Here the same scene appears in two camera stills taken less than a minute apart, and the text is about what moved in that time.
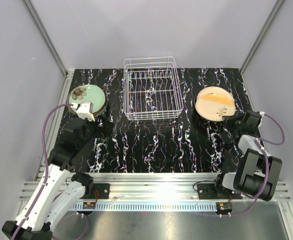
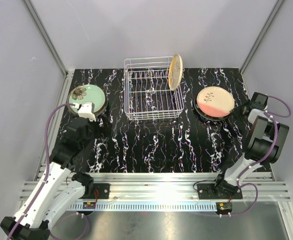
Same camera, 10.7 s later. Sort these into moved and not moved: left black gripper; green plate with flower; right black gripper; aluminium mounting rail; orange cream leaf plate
Moved: orange cream leaf plate; right black gripper
Not moved: green plate with flower; aluminium mounting rail; left black gripper
